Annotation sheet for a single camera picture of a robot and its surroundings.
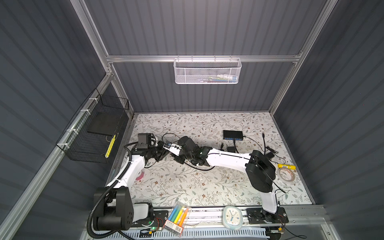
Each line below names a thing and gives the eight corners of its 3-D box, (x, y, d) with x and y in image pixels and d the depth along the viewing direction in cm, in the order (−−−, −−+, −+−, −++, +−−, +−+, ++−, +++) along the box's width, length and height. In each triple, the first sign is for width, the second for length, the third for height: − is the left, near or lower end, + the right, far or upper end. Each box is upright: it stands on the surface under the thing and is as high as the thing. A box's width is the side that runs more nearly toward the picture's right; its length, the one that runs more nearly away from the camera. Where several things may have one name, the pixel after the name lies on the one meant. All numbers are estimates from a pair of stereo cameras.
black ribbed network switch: (223, 140, 106) (223, 138, 105) (222, 131, 111) (222, 130, 109) (243, 140, 106) (244, 138, 105) (241, 131, 111) (242, 130, 109)
